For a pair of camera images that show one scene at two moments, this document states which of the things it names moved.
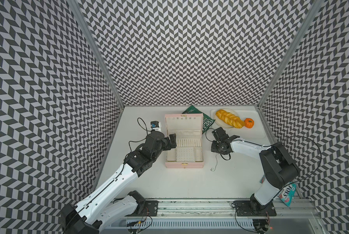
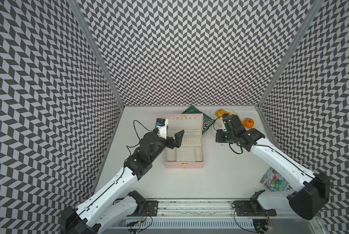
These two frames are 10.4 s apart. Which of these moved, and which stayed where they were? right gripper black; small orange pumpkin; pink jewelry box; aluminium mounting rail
Moved: right gripper black
Stayed: aluminium mounting rail; small orange pumpkin; pink jewelry box
